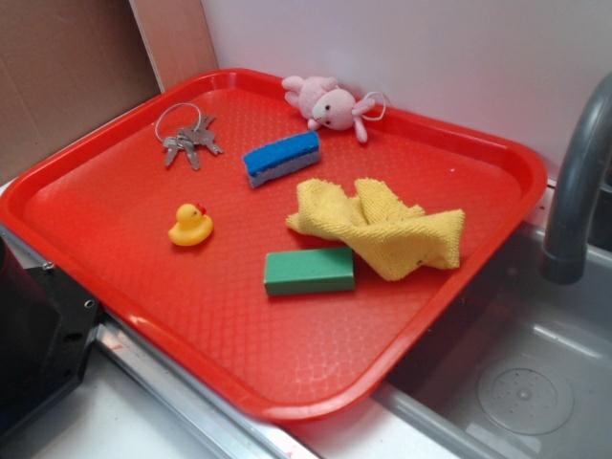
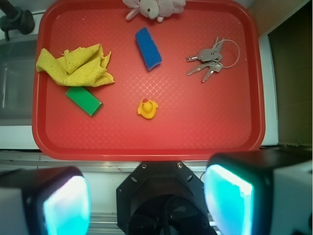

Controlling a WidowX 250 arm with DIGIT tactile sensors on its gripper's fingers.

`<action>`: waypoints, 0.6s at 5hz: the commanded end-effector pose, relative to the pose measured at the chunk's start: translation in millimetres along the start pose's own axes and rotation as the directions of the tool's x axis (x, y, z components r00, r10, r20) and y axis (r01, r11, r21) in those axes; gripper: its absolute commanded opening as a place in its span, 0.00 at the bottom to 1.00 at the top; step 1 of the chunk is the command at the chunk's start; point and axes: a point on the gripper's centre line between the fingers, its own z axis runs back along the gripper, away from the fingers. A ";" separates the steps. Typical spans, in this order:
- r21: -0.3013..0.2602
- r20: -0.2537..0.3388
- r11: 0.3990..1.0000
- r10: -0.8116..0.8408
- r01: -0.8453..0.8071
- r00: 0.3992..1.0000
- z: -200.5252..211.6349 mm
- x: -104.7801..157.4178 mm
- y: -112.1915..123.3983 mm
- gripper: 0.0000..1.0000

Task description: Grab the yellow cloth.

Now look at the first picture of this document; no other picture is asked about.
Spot brown cardboard panel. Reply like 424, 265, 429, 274
1, 1, 217, 183

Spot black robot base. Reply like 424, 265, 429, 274
1, 242, 101, 439

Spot yellow cloth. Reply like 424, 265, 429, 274
286, 178, 466, 281

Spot red plastic tray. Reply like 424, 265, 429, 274
1, 69, 547, 423

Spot grey sink basin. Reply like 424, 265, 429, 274
375, 225, 611, 458

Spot green rectangular block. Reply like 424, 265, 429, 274
264, 247, 356, 296

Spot grey faucet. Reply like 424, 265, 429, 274
540, 76, 611, 284

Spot silver keys on ring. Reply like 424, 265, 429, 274
154, 102, 225, 171

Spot blue and grey sponge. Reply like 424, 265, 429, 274
243, 131, 320, 188

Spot yellow rubber duck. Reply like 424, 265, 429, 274
167, 204, 213, 247

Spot pink plush bunny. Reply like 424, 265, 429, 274
281, 76, 386, 143

